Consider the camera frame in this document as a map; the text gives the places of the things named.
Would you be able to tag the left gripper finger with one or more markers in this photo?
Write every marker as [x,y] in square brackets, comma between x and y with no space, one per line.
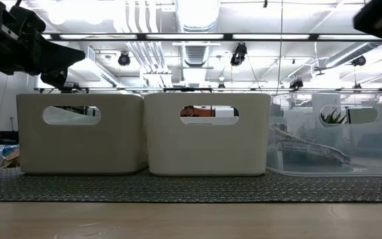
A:
[61,54]
[55,79]

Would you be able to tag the green silver granola bar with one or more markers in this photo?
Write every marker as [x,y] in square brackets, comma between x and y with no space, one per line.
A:
[310,145]

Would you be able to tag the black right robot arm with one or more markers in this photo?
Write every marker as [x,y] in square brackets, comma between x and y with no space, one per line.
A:
[380,18]

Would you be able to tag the black ceiling spot lamp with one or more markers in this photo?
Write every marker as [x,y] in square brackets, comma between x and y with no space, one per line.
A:
[296,84]
[124,59]
[239,54]
[358,60]

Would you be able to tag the grey plastic bin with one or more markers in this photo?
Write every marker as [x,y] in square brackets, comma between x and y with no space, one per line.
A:
[78,149]

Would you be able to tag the linear ceiling light bar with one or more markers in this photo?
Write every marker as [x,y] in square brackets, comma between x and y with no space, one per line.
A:
[184,36]

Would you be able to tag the person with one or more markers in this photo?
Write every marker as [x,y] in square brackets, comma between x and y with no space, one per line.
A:
[188,111]

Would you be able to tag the white plastic bin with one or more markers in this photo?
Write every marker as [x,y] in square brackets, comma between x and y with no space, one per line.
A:
[207,149]

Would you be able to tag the dark woven placemat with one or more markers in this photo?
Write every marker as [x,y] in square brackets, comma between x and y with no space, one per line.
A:
[191,187]

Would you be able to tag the small potted succulent plant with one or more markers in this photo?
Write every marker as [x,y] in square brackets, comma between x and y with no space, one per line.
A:
[333,118]

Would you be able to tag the clear plastic bin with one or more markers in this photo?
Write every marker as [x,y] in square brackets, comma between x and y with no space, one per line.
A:
[370,146]

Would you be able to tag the silver ventilation duct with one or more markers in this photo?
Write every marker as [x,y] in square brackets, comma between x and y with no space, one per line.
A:
[197,15]

